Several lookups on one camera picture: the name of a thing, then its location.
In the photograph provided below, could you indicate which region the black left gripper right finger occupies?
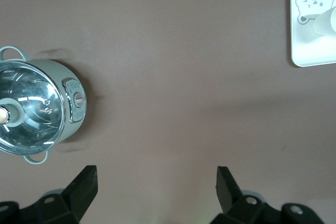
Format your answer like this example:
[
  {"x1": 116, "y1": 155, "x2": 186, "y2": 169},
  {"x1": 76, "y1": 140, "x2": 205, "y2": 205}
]
[{"x1": 211, "y1": 166, "x2": 325, "y2": 224}]

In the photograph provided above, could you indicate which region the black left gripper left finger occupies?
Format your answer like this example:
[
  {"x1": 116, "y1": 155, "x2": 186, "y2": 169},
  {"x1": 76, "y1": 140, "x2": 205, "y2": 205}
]
[{"x1": 0, "y1": 165, "x2": 99, "y2": 224}]

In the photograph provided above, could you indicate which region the white IKEA cup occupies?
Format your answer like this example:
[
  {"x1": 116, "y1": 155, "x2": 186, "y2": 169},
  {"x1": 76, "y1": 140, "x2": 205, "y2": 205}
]
[{"x1": 312, "y1": 7, "x2": 336, "y2": 37}]

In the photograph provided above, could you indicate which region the cream bear print tray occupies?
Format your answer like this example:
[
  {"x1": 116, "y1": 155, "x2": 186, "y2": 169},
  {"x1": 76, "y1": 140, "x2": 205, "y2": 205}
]
[{"x1": 290, "y1": 0, "x2": 336, "y2": 68}]

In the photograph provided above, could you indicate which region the glass pot lid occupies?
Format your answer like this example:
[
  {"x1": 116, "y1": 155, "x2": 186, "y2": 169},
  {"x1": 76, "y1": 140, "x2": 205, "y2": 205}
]
[{"x1": 0, "y1": 60, "x2": 69, "y2": 155}]

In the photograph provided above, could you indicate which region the grey-green electric pot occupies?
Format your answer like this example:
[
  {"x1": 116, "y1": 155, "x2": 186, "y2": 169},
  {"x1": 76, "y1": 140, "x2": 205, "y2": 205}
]
[{"x1": 0, "y1": 46, "x2": 89, "y2": 165}]

